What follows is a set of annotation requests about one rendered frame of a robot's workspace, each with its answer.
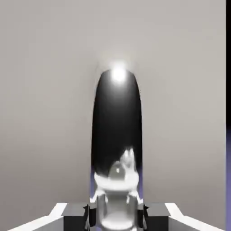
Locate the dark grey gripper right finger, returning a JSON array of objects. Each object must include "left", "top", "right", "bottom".
[{"left": 143, "top": 203, "right": 226, "bottom": 231}]

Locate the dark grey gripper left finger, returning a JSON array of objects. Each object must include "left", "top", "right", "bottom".
[{"left": 7, "top": 203, "right": 90, "bottom": 231}]

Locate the shiny dark curved metal handle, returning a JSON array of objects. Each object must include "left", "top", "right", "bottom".
[{"left": 89, "top": 69, "right": 144, "bottom": 231}]

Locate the light grey cabinet door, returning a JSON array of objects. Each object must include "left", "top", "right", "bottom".
[{"left": 0, "top": 0, "right": 227, "bottom": 231}]

